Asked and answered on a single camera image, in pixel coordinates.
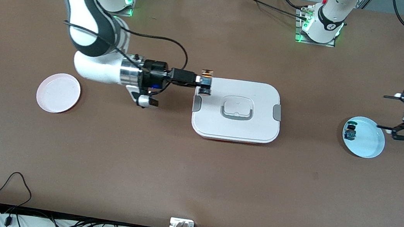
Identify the white lunch box grey latches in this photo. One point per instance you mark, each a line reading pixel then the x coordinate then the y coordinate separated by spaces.
pixel 235 129

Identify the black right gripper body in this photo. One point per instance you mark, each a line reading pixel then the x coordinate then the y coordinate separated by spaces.
pixel 154 73

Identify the pink round plate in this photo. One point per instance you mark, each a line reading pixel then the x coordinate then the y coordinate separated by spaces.
pixel 58 94

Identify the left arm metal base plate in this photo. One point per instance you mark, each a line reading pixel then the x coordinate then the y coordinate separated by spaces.
pixel 314 43

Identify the light blue round plate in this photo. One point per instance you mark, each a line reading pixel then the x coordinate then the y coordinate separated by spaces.
pixel 368 143

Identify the white socket block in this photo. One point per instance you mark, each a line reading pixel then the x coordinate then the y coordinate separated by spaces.
pixel 177 221

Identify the green mushroom push-button switch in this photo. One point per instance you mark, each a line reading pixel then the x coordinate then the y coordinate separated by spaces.
pixel 350 133

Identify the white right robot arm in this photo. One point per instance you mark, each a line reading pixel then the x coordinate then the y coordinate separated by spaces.
pixel 83 8

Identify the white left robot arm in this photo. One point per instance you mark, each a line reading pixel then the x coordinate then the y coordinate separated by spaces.
pixel 329 17

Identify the orange push-button switch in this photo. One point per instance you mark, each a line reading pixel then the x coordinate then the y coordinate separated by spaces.
pixel 205 90

